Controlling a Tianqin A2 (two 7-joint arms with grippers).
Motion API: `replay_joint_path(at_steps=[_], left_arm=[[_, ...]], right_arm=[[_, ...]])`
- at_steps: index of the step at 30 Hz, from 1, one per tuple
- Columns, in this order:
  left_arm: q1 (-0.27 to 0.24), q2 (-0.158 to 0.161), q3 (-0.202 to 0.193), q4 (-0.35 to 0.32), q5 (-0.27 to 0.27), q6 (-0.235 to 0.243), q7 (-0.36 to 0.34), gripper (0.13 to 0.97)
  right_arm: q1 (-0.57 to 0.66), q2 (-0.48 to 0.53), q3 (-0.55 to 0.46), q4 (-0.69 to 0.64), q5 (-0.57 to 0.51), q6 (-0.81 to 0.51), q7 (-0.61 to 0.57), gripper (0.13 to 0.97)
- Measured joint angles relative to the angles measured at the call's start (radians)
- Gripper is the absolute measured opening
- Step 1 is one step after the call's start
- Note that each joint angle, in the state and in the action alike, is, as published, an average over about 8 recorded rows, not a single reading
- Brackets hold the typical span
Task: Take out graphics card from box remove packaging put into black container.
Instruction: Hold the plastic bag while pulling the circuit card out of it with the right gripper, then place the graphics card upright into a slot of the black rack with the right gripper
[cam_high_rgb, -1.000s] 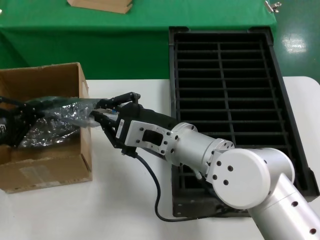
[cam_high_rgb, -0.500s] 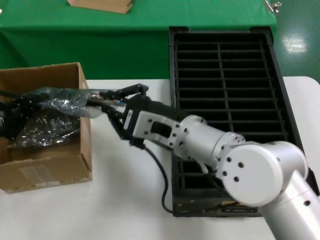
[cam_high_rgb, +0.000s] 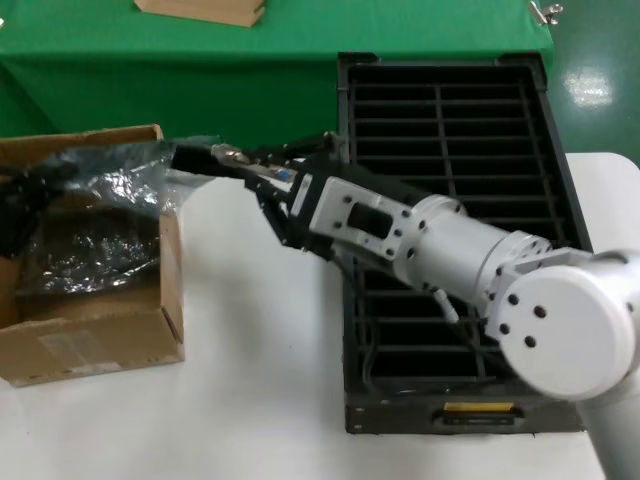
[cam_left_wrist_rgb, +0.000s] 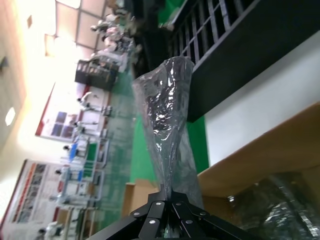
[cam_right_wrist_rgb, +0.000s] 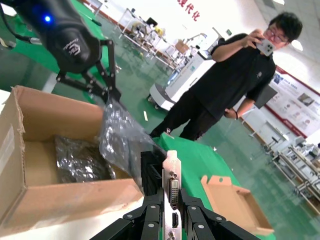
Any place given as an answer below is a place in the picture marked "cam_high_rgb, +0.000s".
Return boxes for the black slotted container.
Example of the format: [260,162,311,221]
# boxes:
[337,51,596,435]

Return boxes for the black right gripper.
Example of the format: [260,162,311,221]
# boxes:
[243,131,432,262]

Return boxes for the bagged graphics card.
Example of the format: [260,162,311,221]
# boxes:
[22,202,164,296]

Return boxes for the green tablecloth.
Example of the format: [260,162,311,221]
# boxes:
[0,0,556,161]

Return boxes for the open brown cardboard box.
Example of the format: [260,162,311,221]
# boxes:
[0,124,185,387]

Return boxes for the wooden block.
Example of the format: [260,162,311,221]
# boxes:
[132,0,265,29]

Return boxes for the graphics card with metal bracket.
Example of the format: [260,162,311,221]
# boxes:
[169,142,294,189]

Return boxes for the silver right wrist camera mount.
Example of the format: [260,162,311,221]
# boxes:
[291,174,417,262]

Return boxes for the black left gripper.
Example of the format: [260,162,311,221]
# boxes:
[0,161,65,259]

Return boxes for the metal binder clip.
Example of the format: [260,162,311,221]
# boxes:
[529,0,562,26]

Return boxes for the translucent antistatic bag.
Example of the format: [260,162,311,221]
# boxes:
[29,134,221,221]

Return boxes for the yellow container label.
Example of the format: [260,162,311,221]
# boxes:
[444,403,512,414]

